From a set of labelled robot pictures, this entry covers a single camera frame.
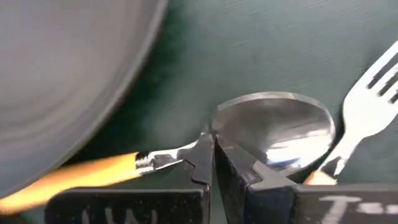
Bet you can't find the orange-handled metal fork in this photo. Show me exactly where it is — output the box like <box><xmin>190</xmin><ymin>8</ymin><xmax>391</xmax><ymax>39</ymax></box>
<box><xmin>303</xmin><ymin>40</ymin><xmax>398</xmax><ymax>186</ymax></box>

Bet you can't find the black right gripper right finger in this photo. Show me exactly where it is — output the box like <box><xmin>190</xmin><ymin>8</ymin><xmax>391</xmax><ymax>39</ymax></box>
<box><xmin>214</xmin><ymin>136</ymin><xmax>398</xmax><ymax>224</ymax></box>

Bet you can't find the orange-handled metal spoon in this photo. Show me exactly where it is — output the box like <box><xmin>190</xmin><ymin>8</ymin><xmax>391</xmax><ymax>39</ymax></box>
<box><xmin>0</xmin><ymin>91</ymin><xmax>336</xmax><ymax>215</ymax></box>

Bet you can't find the dark grey round plate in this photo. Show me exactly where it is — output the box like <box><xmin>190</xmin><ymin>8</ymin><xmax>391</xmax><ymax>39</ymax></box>
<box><xmin>0</xmin><ymin>0</ymin><xmax>169</xmax><ymax>200</ymax></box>

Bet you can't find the dark green plastic tray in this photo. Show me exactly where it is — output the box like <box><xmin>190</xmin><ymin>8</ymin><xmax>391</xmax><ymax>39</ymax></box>
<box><xmin>0</xmin><ymin>0</ymin><xmax>398</xmax><ymax>224</ymax></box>

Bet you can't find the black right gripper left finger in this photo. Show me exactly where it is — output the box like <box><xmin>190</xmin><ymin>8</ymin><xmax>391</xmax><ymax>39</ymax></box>
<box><xmin>45</xmin><ymin>133</ymin><xmax>215</xmax><ymax>224</ymax></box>

